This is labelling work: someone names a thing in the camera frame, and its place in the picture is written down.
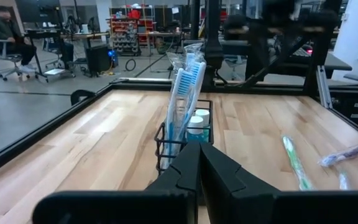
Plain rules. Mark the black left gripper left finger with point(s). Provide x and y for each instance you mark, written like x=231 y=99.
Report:
x=186 y=174

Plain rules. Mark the grey office chair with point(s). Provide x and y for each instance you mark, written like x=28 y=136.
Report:
x=9 y=58

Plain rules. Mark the black computer tower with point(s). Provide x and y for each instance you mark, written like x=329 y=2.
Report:
x=98 y=59

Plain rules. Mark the silver aluminium profile bar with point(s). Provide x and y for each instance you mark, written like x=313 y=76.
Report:
x=324 y=90

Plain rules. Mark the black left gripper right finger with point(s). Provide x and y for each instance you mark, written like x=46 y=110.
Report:
x=228 y=183

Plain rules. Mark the green toothbrush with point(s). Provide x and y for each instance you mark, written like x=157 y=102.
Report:
x=295 y=161
x=344 y=182

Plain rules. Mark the seated person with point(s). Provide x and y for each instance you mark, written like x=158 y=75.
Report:
x=5 y=29

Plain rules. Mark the black office desk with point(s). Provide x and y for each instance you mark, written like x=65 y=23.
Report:
x=73 y=35

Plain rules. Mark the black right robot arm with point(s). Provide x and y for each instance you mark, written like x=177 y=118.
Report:
x=213 y=53

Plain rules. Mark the small blue mouthwash bottle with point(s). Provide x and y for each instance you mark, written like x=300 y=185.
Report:
x=204 y=113
x=195 y=123

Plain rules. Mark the toothbrushes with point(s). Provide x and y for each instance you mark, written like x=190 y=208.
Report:
x=350 y=153

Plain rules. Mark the shelving with red bins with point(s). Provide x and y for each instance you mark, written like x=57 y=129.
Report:
x=126 y=31

